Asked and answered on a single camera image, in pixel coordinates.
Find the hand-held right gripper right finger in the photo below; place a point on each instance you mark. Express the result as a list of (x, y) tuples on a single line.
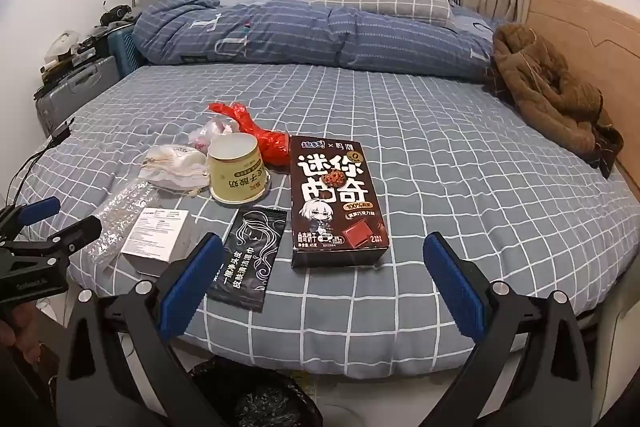
[(452, 282)]

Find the teal suitcase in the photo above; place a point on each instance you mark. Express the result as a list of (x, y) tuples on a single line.
[(125, 52)]

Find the person's left hand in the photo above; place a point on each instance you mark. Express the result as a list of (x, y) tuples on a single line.
[(22, 332)]

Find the clear plastic bag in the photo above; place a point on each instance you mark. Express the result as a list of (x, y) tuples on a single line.
[(210, 134)]

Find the white rounded appliance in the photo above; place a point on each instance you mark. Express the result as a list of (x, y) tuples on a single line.
[(64, 43)]

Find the brown cookie box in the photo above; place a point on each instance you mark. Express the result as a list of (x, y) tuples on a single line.
[(335, 202)]

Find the black sachet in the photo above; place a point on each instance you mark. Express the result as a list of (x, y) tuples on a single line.
[(250, 257)]

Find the red plastic bag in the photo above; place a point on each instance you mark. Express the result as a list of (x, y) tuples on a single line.
[(272, 147)]

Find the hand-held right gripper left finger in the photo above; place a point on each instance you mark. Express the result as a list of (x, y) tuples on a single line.
[(192, 279)]

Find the grey checked bed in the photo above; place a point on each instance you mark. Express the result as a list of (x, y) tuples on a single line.
[(425, 132)]

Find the yellow paper cup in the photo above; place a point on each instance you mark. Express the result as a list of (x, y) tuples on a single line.
[(235, 177)]

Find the grey suitcase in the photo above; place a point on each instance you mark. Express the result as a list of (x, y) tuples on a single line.
[(75, 87)]

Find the black bundle on suitcase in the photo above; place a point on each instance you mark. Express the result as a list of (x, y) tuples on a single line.
[(116, 16)]

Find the brown fleece jacket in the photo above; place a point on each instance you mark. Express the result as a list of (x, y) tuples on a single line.
[(540, 82)]

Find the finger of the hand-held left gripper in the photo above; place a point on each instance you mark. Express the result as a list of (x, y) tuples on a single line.
[(39, 208), (75, 233)]

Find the wooden headboard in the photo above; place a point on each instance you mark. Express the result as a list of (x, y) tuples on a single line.
[(590, 22)]

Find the black trash bin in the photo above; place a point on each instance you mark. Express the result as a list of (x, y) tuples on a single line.
[(260, 402)]

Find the blue striped duvet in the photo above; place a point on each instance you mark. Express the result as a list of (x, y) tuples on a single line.
[(300, 37)]

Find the white cotton pad bag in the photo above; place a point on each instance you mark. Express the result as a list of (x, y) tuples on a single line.
[(175, 164)]

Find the small white box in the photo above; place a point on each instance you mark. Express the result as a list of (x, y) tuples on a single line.
[(155, 232)]

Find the clear bubble wrap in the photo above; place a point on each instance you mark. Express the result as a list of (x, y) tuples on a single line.
[(115, 212)]

